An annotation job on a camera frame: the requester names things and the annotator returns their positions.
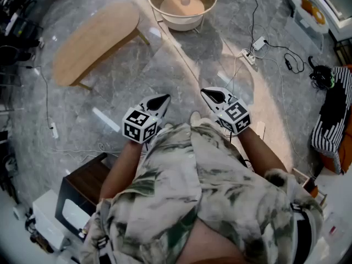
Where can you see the white cabinet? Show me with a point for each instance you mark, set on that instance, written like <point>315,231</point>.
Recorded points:
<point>335,12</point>

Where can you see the person's left forearm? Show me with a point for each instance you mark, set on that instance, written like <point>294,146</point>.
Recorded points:
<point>121,169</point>

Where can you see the small white power strip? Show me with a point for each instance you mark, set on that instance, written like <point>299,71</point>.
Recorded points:
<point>54,131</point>

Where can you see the dark wooden side table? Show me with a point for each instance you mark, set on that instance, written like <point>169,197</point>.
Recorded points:
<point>79,183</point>

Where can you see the white sneaker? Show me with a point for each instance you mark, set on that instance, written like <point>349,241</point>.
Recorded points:
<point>195,118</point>

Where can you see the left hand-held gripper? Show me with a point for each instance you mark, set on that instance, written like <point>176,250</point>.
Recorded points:
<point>140,125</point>

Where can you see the person's right forearm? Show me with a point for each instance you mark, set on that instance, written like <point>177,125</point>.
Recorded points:
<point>258,153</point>

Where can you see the dark cluttered equipment shelf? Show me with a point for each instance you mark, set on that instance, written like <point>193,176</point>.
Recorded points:
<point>16,23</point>

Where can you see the oval wooden table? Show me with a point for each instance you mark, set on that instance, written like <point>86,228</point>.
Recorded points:
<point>96,43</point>

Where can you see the white oval side table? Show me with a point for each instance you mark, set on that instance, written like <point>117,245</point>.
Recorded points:
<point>297,1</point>

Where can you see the white green patterned shirt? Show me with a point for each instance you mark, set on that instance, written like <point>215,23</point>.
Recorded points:
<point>176,191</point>

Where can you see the black headset bundle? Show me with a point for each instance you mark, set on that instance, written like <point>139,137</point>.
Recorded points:
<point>321,76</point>

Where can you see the black metal frame rack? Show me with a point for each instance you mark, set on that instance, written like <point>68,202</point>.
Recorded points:
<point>343,51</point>

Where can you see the white box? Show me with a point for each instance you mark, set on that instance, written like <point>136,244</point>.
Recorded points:
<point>46,219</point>

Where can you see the black white striped cloth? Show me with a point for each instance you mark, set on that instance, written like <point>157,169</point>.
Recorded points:
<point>330,125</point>

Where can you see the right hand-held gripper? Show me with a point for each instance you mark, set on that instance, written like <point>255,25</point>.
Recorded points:
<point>235,117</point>

